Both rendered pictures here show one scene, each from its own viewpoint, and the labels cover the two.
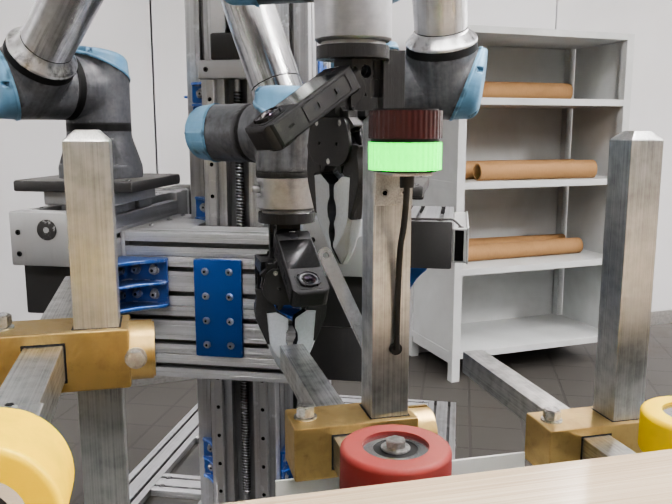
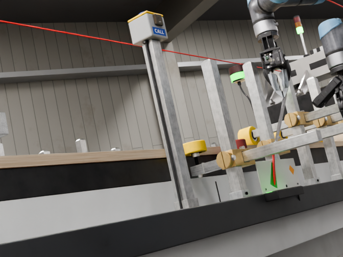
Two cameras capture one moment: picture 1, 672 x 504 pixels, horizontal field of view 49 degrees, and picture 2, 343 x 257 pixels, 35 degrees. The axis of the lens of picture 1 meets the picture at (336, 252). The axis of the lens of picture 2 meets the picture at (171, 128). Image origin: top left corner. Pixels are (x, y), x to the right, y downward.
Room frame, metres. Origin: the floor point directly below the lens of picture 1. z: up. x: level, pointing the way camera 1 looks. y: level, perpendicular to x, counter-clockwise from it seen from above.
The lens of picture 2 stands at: (1.86, -1.42, 0.67)
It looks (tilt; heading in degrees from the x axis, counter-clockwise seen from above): 10 degrees up; 141
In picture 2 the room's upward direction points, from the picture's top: 12 degrees counter-clockwise
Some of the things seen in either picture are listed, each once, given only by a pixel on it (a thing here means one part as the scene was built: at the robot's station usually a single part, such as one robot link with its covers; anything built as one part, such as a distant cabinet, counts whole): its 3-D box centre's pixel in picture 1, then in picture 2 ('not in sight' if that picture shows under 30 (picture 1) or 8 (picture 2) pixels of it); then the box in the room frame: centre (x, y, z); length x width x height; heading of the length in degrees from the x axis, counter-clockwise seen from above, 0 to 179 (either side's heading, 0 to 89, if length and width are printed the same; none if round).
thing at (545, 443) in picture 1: (596, 438); (235, 158); (0.70, -0.27, 0.82); 0.13 x 0.06 x 0.05; 104
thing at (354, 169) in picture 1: (350, 173); (270, 72); (0.70, -0.01, 1.09); 0.05 x 0.02 x 0.09; 34
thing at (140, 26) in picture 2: not in sight; (148, 30); (0.77, -0.54, 1.18); 0.07 x 0.07 x 0.08; 14
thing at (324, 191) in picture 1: (347, 215); (284, 81); (0.75, -0.01, 1.04); 0.06 x 0.03 x 0.09; 124
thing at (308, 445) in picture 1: (361, 438); (272, 147); (0.64, -0.02, 0.84); 0.13 x 0.06 x 0.05; 104
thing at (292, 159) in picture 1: (283, 131); (334, 37); (0.92, 0.07, 1.12); 0.09 x 0.08 x 0.11; 52
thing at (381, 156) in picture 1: (404, 155); (239, 77); (0.60, -0.06, 1.11); 0.06 x 0.06 x 0.02
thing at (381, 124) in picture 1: (405, 124); (237, 70); (0.60, -0.06, 1.13); 0.06 x 0.06 x 0.02
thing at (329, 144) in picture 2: not in sight; (326, 133); (0.53, 0.44, 0.89); 0.03 x 0.03 x 0.48; 14
